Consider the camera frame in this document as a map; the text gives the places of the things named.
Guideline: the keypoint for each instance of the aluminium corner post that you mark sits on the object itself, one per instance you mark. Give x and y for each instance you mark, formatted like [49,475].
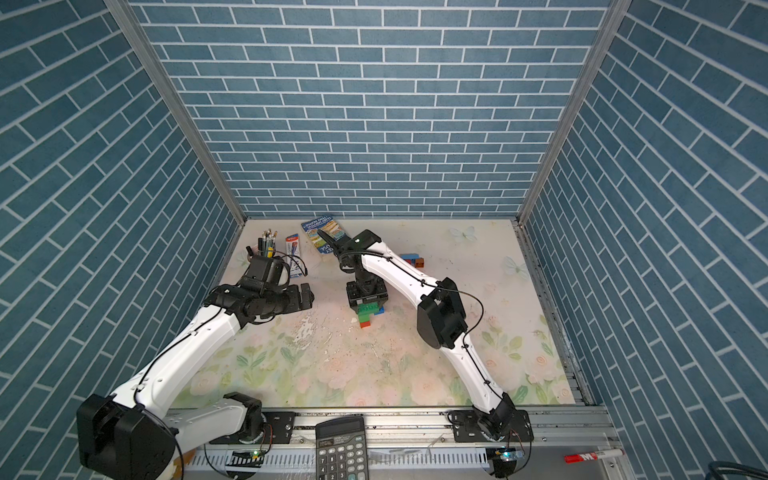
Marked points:
[129,25]
[607,31]

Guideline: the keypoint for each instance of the HB pencil box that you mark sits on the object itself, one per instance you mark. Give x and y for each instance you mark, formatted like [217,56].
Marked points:
[292,249]

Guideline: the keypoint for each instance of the blue Treehouse paperback book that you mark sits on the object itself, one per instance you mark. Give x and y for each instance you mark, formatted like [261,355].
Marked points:
[326,224]

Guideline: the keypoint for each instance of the red white marker pen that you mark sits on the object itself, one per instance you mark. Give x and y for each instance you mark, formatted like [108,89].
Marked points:
[594,455]

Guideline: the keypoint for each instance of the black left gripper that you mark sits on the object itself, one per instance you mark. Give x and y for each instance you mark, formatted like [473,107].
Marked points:
[295,300]

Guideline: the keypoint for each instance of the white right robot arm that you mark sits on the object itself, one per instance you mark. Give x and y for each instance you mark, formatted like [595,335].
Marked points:
[440,323]

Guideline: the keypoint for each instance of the aluminium corner post left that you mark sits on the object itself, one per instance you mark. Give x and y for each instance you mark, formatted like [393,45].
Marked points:
[129,25]

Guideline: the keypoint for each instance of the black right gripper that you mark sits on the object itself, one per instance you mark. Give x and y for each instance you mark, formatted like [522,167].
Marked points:
[354,297]

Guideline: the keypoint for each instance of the aluminium corner post right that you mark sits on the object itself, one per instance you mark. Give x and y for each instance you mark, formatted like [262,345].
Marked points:
[607,31]

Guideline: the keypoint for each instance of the green long lego brick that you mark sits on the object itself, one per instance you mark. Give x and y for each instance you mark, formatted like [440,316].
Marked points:
[365,310]

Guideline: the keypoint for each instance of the black calculator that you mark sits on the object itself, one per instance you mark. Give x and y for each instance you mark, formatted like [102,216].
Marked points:
[341,449]

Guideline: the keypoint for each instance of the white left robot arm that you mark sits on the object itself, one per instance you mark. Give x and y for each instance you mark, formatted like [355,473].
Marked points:
[180,372]

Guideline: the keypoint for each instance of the bundle of pencils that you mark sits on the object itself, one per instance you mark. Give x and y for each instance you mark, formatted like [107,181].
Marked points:
[266,244]

